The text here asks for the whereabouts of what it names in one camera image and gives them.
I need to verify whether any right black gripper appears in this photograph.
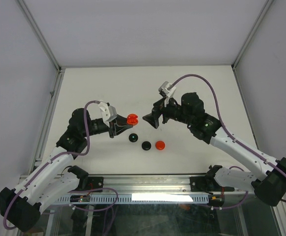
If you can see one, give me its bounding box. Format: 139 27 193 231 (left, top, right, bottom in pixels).
142 94 193 129

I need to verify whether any red charging case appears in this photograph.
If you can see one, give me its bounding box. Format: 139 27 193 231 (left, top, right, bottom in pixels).
155 141 165 150
127 114 138 126

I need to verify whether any black earbud charging case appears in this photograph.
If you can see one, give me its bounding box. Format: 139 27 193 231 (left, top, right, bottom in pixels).
141 141 152 150

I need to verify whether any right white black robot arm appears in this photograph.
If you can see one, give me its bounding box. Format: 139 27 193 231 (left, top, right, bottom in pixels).
143 92 286 207

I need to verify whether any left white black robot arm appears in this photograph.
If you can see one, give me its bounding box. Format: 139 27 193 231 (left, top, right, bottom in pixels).
0 103 138 232

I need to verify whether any small green circuit board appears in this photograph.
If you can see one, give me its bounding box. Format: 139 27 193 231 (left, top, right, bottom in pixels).
70 195 91 203

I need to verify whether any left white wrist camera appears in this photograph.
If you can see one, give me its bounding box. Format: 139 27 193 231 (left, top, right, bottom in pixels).
98 101 118 127

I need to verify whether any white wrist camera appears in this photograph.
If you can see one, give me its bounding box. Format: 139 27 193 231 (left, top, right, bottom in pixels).
158 81 176 107
98 101 118 127

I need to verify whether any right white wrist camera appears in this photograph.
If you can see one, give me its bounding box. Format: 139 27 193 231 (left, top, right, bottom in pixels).
158 81 176 107

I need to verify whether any aluminium mounting rail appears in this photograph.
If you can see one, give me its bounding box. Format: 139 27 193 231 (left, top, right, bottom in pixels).
18 174 280 195

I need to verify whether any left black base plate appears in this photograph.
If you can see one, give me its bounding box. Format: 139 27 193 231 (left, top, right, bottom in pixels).
84 176 104 193

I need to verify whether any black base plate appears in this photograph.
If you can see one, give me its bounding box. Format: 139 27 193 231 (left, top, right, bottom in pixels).
189 176 235 193
84 176 104 193

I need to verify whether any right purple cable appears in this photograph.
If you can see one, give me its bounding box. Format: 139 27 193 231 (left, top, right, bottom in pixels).
172 74 286 204

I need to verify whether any purple cable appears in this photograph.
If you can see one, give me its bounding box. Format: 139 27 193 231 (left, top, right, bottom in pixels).
172 74 286 204
2 100 101 231

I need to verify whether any grey slotted cable duct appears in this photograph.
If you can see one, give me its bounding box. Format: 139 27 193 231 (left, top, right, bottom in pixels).
53 193 209 205

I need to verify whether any left aluminium frame post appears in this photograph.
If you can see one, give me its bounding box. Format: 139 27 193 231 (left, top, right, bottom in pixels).
16 0 61 71

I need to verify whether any aluminium frame post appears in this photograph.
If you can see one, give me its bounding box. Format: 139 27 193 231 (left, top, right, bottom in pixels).
16 0 61 71
231 0 275 70

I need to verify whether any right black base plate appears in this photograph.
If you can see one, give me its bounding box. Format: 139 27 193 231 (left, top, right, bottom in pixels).
189 176 235 193

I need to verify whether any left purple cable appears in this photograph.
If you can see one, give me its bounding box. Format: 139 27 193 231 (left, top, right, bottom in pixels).
2 100 101 231

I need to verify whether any right aluminium frame post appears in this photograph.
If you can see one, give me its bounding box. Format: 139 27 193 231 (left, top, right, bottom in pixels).
231 0 275 70

